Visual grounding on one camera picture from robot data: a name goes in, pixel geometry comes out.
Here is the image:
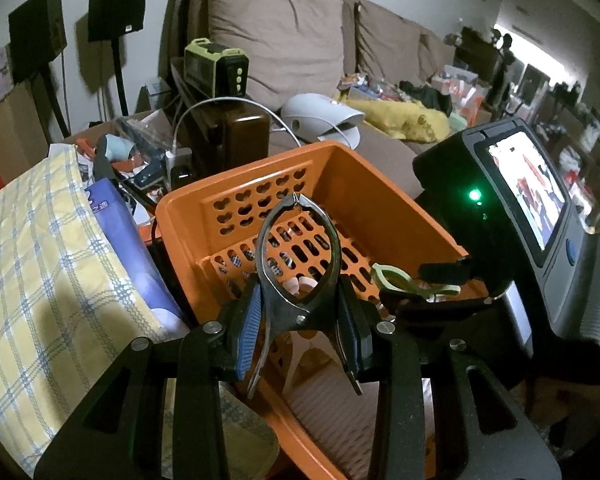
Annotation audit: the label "large brown sofa cushion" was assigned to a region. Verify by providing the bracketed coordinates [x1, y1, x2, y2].
[205, 0, 345, 111]

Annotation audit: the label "medium brown sofa cushion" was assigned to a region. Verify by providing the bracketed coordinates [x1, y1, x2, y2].
[356, 2, 423, 86]

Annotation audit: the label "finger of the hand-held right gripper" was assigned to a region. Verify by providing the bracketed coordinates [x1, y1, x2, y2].
[380, 287, 511, 323]
[419, 255, 486, 286]

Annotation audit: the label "small brown sofa cushion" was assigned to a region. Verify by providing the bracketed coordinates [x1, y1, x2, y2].
[419, 32, 456, 81]

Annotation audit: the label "yellow plush toy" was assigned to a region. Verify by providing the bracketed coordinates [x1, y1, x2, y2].
[335, 95, 453, 142]

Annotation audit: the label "pile of pink clips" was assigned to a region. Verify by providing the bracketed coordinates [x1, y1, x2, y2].
[280, 275, 321, 296]

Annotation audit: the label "green portable power station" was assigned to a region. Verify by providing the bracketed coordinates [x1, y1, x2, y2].
[184, 38, 251, 98]

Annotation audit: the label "heap of snack packets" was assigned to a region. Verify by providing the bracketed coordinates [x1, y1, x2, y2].
[340, 74, 406, 101]

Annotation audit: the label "brown cardboard box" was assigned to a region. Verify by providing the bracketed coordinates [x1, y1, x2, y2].
[0, 80, 51, 181]

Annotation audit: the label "white foam mesh sheet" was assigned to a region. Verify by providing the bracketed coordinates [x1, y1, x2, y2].
[285, 335, 433, 480]

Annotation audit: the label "white and orange boxes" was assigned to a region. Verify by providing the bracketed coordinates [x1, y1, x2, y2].
[430, 64, 481, 126]

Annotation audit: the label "orange plastic basket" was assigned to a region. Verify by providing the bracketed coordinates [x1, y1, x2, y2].
[155, 141, 486, 480]

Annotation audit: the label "brown sofa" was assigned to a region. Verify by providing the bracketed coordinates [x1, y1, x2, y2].
[167, 0, 481, 201]

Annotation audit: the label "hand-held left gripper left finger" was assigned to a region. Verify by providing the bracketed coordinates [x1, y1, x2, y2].
[32, 275, 263, 480]

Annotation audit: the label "dark brown wooden stand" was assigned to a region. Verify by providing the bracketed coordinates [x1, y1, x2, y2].
[192, 97, 271, 181]

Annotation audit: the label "white cable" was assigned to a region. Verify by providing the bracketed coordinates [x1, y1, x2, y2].
[172, 97, 306, 153]

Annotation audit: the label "white dome lamp device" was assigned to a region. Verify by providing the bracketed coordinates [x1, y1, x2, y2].
[282, 93, 367, 150]

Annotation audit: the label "yellow plaid tablecloth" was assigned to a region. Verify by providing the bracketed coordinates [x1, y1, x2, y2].
[0, 146, 281, 478]

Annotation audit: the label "black speaker on stand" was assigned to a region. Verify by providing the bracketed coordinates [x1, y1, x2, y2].
[87, 0, 148, 117]
[8, 0, 73, 136]

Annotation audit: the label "dark wooden cabinet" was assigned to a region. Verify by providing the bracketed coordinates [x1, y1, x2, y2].
[455, 27, 516, 106]

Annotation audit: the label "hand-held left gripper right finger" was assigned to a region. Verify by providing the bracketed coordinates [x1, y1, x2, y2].
[337, 275, 563, 480]

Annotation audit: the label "light blue cup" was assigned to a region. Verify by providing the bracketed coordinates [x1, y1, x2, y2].
[96, 135, 136, 163]

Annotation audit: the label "black cloth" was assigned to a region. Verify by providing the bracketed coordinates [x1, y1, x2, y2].
[400, 80, 453, 111]

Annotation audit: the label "cardboard box of clutter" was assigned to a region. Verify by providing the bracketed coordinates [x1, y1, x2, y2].
[62, 110, 181, 196]

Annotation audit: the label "metal spring clip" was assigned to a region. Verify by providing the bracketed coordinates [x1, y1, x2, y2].
[245, 192, 363, 400]

